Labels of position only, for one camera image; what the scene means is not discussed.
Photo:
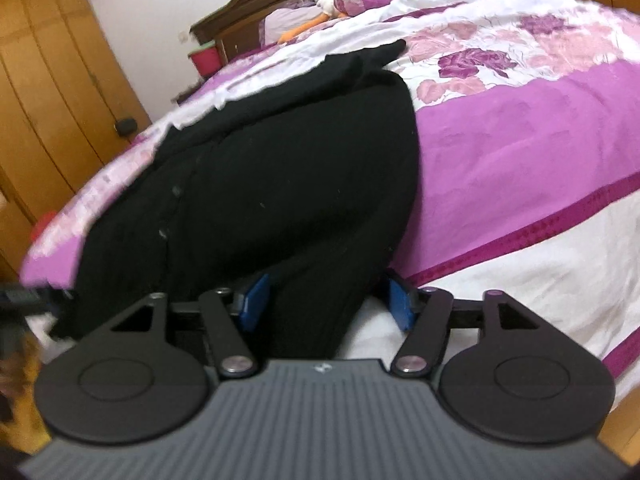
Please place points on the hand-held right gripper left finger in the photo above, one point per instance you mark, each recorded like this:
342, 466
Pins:
257, 302

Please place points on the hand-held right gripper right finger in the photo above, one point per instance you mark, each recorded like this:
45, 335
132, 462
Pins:
400, 306

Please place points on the black buttoned cardigan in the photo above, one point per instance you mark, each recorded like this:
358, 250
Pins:
280, 185

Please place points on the blurred red thing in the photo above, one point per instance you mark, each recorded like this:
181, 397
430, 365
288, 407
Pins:
44, 227

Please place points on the purple floral bed sheet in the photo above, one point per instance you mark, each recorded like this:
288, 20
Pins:
500, 135

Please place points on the light wooden wardrobe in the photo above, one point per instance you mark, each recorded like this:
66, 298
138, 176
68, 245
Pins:
55, 100

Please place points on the red bucket with green lid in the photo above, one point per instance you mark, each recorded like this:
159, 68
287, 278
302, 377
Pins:
204, 60

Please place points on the light purple pillow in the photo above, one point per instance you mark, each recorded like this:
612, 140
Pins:
287, 22

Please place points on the orange plush toy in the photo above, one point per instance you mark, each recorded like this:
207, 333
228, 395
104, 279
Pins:
310, 22

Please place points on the dark wooden headboard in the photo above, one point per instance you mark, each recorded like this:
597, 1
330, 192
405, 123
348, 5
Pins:
280, 5

